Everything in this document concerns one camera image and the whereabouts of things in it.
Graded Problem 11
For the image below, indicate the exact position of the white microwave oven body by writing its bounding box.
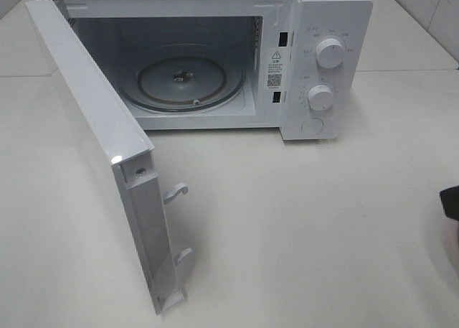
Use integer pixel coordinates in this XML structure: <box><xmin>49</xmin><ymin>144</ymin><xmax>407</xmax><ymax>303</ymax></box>
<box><xmin>32</xmin><ymin>0</ymin><xmax>373</xmax><ymax>141</ymax></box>

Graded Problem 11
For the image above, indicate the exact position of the white timer knob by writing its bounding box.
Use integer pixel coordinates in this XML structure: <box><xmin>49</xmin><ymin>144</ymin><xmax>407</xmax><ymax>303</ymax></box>
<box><xmin>307</xmin><ymin>85</ymin><xmax>335</xmax><ymax>111</ymax></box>

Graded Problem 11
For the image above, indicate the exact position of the white microwave door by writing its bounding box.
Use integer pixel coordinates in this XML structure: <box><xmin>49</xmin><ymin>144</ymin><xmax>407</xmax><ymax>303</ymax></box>
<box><xmin>26</xmin><ymin>0</ymin><xmax>194</xmax><ymax>314</ymax></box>

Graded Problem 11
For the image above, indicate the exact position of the round white door button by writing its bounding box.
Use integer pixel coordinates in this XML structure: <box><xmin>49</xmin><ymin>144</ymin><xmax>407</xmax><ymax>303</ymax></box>
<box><xmin>301</xmin><ymin>118</ymin><xmax>324</xmax><ymax>136</ymax></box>

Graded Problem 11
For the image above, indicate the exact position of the glass microwave turntable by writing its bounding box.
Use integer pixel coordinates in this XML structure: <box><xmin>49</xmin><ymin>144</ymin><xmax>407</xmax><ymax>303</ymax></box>
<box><xmin>117</xmin><ymin>44</ymin><xmax>246</xmax><ymax>113</ymax></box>

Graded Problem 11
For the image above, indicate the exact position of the white warning label sticker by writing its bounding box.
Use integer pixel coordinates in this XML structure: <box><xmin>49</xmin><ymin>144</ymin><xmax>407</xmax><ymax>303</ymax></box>
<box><xmin>265</xmin><ymin>47</ymin><xmax>287</xmax><ymax>90</ymax></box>

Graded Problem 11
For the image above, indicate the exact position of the white power knob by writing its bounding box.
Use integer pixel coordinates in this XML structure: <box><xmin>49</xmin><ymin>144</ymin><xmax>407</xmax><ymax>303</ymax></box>
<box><xmin>315</xmin><ymin>37</ymin><xmax>345</xmax><ymax>69</ymax></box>

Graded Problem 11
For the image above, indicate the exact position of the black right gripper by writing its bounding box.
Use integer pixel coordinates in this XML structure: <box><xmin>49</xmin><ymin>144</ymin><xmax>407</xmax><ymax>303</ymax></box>
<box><xmin>440</xmin><ymin>185</ymin><xmax>459</xmax><ymax>220</ymax></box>

